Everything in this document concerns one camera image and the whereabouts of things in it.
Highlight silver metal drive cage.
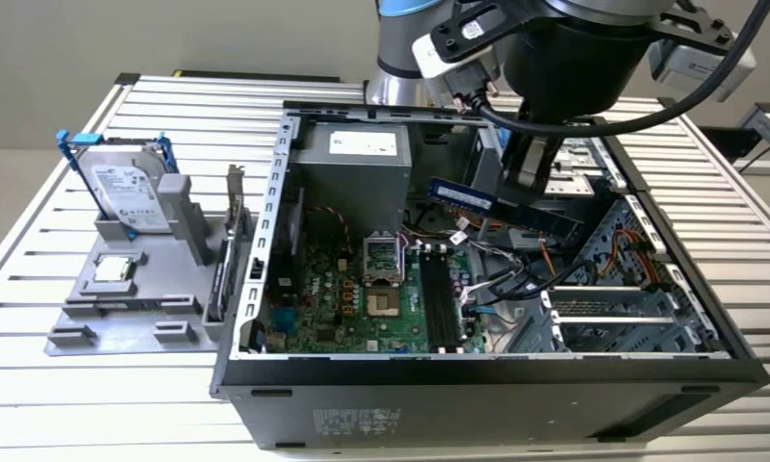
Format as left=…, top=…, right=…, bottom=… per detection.
left=542, top=283, right=705, bottom=355

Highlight black block beside table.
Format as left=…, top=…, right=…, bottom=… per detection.
left=698, top=125, right=764, bottom=161

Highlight hard disk in blue carrier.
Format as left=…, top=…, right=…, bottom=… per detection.
left=54, top=128, right=182, bottom=241

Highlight silver CPU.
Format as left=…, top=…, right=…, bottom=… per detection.
left=96, top=257, right=136, bottom=283

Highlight green motherboard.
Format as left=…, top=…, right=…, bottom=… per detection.
left=262, top=235, right=489, bottom=355

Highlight RAM stick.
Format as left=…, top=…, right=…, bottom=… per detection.
left=426, top=175, right=584, bottom=238
left=69, top=300, right=193, bottom=312

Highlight black open PC case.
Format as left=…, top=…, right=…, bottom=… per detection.
left=208, top=98, right=770, bottom=451

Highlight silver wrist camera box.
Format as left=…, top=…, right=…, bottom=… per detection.
left=648, top=38, right=757, bottom=103
left=412, top=33, right=489, bottom=92

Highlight red yellow power wires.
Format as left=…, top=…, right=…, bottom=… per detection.
left=600, top=226, right=660, bottom=293

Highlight black RAM slot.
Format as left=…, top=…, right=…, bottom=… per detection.
left=418, top=245, right=449, bottom=355
left=433, top=245, right=465, bottom=355

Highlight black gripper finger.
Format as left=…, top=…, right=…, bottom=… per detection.
left=496, top=131, right=536, bottom=209
left=528, top=138, right=565, bottom=194

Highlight metal socket cover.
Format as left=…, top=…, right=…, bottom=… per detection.
left=362, top=230, right=405, bottom=286

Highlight grey power supply unit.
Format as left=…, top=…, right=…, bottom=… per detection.
left=290, top=119, right=417, bottom=240

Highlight orange data wire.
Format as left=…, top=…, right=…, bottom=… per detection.
left=484, top=216, right=560, bottom=280

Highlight CPU socket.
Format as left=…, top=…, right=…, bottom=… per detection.
left=365, top=286, right=404, bottom=319

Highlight black red twisted wire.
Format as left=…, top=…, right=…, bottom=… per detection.
left=302, top=205, right=356, bottom=255

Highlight grey parts rack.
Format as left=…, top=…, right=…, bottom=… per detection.
left=42, top=175, right=258, bottom=357

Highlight silver metal disk bay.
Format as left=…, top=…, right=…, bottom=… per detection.
left=468, top=122, right=618, bottom=251

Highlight thick black camera cable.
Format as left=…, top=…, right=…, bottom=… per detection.
left=477, top=0, right=770, bottom=137

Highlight graphics card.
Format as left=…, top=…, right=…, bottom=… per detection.
left=204, top=164, right=258, bottom=328

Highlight black wire bundle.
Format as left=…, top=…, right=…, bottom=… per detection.
left=468, top=254, right=553, bottom=309

